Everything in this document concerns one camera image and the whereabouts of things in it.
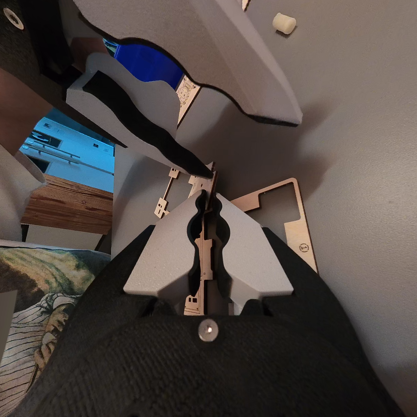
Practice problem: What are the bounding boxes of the thick wooden beam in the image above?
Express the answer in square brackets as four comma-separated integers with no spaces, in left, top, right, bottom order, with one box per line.
[20,174,114,235]

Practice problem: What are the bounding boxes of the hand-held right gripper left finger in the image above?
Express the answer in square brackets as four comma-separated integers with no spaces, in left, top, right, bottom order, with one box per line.
[123,190,207,316]

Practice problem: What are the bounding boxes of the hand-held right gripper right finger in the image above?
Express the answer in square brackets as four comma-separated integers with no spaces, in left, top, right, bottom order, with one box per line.
[213,193,294,316]

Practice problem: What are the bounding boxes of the cross-shaped wooden piece diamond print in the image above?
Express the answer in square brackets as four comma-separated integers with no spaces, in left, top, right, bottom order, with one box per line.
[208,161,218,225]

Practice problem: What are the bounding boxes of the cream wax stick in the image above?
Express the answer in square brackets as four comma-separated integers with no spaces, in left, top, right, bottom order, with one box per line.
[273,12,297,34]

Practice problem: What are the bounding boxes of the wooden puzzle sheet arch parts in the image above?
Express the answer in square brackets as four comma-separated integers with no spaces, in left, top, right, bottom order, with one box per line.
[174,75,202,126]

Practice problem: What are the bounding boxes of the wooden puzzle sheet square cutout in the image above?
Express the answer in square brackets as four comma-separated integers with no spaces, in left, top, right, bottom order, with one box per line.
[183,177,319,316]

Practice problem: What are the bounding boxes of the grey desk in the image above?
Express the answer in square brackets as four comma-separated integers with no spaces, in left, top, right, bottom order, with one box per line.
[111,0,417,417]

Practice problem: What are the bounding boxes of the wooden four-square frame piece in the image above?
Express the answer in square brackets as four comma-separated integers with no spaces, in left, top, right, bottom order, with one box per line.
[154,166,215,219]

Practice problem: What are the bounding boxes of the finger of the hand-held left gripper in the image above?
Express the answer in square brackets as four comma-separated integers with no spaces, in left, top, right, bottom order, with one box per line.
[72,0,303,127]
[66,52,218,179]

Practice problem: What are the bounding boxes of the blue plastic bin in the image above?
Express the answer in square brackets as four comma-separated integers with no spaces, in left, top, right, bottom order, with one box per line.
[103,37,184,90]

